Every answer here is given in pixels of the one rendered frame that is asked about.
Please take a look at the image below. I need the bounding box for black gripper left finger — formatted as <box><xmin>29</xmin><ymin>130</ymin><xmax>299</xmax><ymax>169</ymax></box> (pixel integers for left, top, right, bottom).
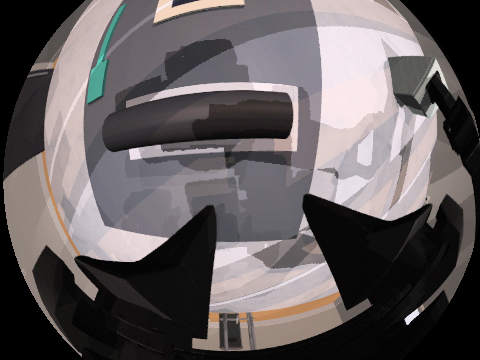
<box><xmin>73</xmin><ymin>205</ymin><xmax>217</xmax><ymax>340</ymax></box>

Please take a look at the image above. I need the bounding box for teal small trowel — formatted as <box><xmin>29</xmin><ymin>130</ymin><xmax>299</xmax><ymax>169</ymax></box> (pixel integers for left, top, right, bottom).
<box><xmin>87</xmin><ymin>4</ymin><xmax>128</xmax><ymax>104</ymax></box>

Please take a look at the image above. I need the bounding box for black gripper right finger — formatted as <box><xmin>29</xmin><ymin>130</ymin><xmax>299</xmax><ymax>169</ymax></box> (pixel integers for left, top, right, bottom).
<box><xmin>301</xmin><ymin>195</ymin><xmax>432</xmax><ymax>311</ymax></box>

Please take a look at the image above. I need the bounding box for peach square tile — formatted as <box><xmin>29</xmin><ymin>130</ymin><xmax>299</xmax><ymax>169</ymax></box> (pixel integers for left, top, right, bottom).
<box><xmin>153</xmin><ymin>0</ymin><xmax>245</xmax><ymax>25</ymax></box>

